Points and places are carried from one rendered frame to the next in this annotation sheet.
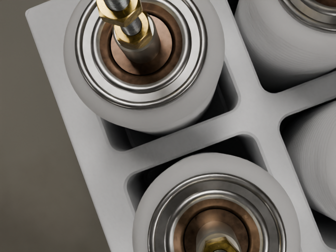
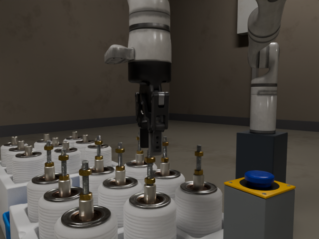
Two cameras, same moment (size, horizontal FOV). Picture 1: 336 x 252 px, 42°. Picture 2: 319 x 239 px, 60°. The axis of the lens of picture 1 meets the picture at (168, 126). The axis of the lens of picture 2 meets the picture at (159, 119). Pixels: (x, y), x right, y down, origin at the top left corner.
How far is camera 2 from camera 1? 47 cm
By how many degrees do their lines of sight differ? 89
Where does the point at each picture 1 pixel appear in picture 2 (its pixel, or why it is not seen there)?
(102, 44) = (86, 222)
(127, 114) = (112, 216)
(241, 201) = (136, 197)
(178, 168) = (129, 209)
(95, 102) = (108, 223)
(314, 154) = (120, 208)
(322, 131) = (113, 206)
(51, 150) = not seen: outside the picture
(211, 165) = (126, 204)
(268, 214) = (138, 194)
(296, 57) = not seen: hidden behind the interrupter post
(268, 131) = not seen: hidden behind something
